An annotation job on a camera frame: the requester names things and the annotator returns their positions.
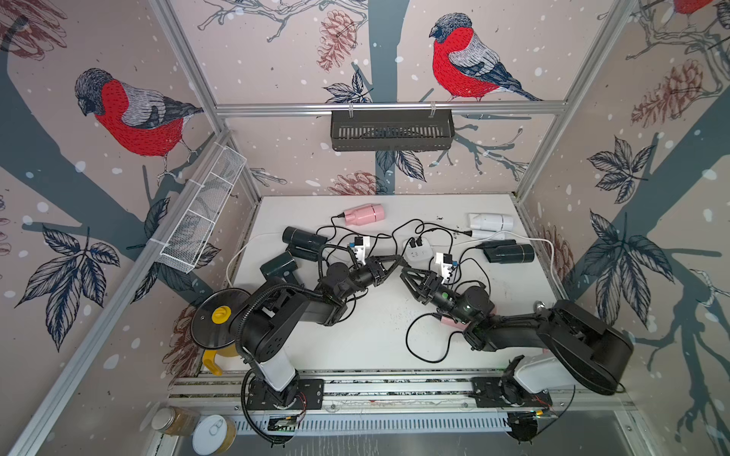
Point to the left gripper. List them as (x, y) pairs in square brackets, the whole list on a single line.
[(390, 270)]

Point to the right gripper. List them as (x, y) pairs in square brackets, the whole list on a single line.
[(435, 293)]

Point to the pink blow dryer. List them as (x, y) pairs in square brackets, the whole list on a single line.
[(453, 323), (364, 214)]

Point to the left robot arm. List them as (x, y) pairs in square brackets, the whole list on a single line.
[(271, 314)]

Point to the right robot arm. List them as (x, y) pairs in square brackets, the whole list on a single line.
[(592, 353)]

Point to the pink folded blow dryer front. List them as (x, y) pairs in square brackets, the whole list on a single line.
[(453, 323)]

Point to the white folded blow dryer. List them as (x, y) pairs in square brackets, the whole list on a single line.
[(490, 226)]

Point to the dark folded blow dryer left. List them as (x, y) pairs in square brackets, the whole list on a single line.
[(302, 244)]

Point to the dark blow dryer right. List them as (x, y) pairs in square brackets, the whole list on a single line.
[(507, 251)]

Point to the yellow pot with lid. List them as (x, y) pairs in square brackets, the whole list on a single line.
[(211, 327)]

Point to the tin can with lid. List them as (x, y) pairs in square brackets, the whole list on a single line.
[(214, 435)]

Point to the glass jar with lid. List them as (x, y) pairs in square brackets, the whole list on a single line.
[(175, 421)]

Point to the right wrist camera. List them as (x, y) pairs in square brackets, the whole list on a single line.
[(446, 266)]

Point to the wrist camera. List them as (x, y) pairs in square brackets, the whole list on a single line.
[(446, 266), (360, 246)]

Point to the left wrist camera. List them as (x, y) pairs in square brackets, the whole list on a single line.
[(360, 246)]

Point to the black metal wall shelf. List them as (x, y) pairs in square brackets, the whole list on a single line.
[(392, 130)]

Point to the white wire mesh basket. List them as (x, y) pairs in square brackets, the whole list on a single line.
[(184, 248)]

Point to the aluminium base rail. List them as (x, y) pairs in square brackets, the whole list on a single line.
[(347, 391)]

